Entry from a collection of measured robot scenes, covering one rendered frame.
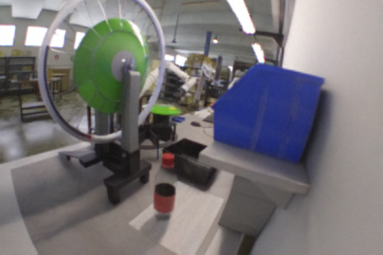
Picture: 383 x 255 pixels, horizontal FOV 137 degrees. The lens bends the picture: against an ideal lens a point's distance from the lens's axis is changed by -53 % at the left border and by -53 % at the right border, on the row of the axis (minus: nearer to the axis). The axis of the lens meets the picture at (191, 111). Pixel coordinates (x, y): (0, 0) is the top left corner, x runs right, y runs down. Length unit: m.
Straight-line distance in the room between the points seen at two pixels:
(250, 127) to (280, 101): 0.07
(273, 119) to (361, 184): 0.20
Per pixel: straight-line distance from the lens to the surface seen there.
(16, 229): 0.62
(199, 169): 0.67
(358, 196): 0.17
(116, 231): 0.52
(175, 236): 0.51
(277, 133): 0.31
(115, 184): 0.53
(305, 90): 0.31
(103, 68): 0.47
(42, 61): 0.43
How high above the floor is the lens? 1.35
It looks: 12 degrees down
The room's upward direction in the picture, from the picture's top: 9 degrees clockwise
